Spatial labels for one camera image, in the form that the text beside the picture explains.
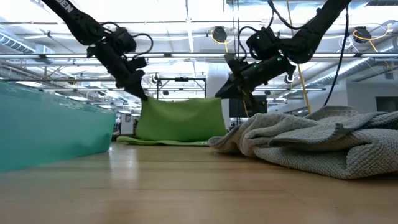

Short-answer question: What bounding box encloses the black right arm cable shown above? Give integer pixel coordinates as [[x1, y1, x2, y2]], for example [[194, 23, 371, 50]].
[[324, 0, 349, 106]]

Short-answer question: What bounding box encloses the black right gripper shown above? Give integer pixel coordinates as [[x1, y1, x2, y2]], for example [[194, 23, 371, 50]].
[[214, 55, 297, 114]]

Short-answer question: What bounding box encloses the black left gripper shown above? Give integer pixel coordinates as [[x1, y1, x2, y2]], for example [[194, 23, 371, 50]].
[[93, 42, 149, 101]]

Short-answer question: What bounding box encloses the bright green microfiber towel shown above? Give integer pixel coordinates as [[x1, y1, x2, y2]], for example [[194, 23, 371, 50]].
[[116, 96, 228, 147]]

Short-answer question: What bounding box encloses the dark wall panel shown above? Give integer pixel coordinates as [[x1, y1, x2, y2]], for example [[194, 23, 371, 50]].
[[376, 96, 398, 113]]

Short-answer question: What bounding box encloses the black wall monitor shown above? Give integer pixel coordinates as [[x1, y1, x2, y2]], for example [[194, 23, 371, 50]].
[[229, 95, 268, 118]]

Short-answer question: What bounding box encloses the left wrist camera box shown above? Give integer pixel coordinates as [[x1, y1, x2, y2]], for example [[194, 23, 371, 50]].
[[126, 57, 149, 72]]

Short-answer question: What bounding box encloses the black ceiling cable reel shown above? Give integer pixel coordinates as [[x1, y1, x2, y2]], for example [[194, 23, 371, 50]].
[[210, 26, 234, 53], [352, 26, 390, 43]]

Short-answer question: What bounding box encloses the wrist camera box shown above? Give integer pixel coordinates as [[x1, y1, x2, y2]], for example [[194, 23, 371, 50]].
[[224, 53, 249, 75], [126, 57, 149, 72]]

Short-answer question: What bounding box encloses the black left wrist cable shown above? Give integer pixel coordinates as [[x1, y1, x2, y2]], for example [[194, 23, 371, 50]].
[[99, 21, 154, 60]]

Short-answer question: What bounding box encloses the thin black hanging cable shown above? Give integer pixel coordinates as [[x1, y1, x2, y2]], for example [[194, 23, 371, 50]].
[[231, 0, 241, 57]]

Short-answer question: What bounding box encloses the long ceiling light bar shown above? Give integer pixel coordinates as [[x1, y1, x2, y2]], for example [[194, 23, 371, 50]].
[[0, 52, 398, 60]]

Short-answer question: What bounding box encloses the white pillar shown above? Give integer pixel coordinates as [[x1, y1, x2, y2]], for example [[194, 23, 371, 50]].
[[205, 63, 231, 129]]

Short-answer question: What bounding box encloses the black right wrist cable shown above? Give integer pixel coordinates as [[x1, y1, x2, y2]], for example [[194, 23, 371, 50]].
[[238, 0, 295, 62]]

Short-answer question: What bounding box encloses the black background rig frame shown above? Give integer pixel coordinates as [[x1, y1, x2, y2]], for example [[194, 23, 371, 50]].
[[155, 77, 207, 100]]

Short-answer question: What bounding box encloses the grey waffle microfiber towel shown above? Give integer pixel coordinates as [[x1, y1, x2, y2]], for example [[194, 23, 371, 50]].
[[208, 110, 398, 180]]

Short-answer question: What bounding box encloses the silver air duct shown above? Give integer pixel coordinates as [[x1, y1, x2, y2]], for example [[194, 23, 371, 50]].
[[312, 37, 398, 88], [0, 32, 37, 54]]

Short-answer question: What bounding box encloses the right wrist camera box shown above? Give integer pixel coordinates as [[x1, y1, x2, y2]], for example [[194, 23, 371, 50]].
[[224, 53, 249, 75]]

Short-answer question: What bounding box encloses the teal translucent plastic bin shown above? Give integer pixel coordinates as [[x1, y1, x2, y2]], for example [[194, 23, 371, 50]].
[[0, 80, 116, 174]]

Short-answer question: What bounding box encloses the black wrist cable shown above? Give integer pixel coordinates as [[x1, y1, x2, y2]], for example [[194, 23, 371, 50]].
[[99, 21, 154, 60], [238, 0, 295, 62]]

